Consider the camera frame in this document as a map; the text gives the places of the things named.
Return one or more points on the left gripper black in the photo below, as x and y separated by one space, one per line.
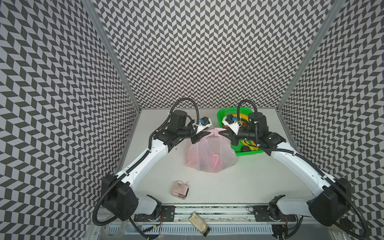
199 135

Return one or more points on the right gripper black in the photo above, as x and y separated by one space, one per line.
234 136

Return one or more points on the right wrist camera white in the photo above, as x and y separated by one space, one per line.
232 123

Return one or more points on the yellow fake banana bunch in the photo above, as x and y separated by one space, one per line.
244 116

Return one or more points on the green plastic basket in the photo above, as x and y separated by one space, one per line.
243 144

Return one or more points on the pink plastic bag fruit print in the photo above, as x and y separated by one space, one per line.
211 154

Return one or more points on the aluminium rail base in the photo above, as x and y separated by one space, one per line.
227 222

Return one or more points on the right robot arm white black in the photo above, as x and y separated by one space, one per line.
331 197

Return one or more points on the black knob on block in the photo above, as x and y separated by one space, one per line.
345 222

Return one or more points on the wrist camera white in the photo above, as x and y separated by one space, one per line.
232 123
204 124

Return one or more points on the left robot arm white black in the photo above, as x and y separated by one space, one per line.
118 199

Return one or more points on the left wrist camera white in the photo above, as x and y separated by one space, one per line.
204 124

